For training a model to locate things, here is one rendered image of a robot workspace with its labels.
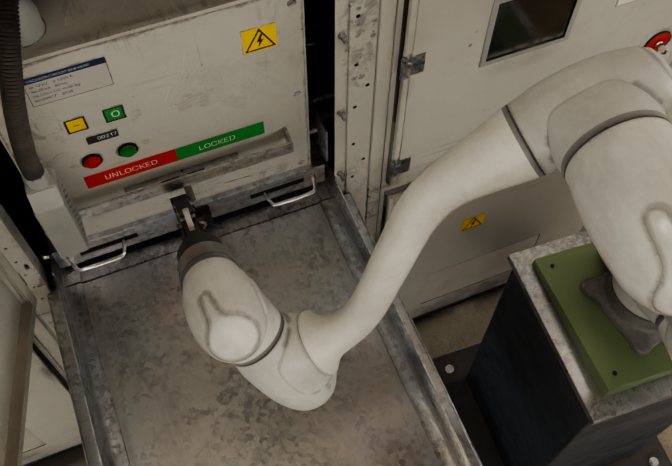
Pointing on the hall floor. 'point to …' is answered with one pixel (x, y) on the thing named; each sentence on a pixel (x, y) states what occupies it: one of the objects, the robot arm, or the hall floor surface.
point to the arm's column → (546, 398)
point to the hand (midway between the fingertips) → (182, 207)
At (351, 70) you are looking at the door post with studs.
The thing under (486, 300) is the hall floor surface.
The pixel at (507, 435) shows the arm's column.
